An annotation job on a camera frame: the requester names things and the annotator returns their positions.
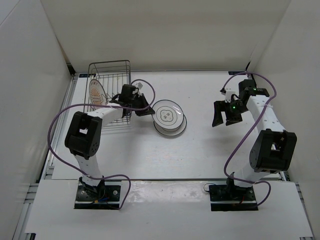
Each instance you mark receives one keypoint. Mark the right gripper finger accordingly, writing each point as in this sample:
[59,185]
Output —
[219,107]
[231,121]

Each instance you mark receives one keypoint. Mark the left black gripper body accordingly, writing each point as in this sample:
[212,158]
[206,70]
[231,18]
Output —
[138,102]

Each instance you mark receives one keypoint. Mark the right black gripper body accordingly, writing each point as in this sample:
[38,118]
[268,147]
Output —
[234,108]

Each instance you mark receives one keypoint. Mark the orange patterned plate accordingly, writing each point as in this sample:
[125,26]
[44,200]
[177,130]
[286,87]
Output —
[97,93]

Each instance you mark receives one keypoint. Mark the green rimmed white plate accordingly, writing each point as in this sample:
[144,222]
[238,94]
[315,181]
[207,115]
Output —
[171,132]

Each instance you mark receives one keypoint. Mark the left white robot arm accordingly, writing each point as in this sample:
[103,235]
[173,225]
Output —
[84,136]

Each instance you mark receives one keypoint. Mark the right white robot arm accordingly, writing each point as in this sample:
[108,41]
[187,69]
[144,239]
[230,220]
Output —
[273,149]

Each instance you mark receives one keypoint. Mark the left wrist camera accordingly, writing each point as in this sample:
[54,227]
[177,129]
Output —
[129,93]

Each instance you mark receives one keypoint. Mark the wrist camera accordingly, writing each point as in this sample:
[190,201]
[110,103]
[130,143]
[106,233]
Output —
[227,92]
[129,93]

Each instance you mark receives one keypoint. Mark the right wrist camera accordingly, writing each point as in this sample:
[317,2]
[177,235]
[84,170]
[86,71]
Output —
[227,92]

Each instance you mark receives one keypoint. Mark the wire dish rack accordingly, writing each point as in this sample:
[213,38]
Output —
[111,74]

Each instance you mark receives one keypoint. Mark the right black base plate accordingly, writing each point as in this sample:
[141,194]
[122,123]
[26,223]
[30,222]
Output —
[223,200]

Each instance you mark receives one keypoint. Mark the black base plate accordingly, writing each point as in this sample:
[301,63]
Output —
[108,199]
[223,200]

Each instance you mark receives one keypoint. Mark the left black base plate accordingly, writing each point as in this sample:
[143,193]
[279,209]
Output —
[108,199]

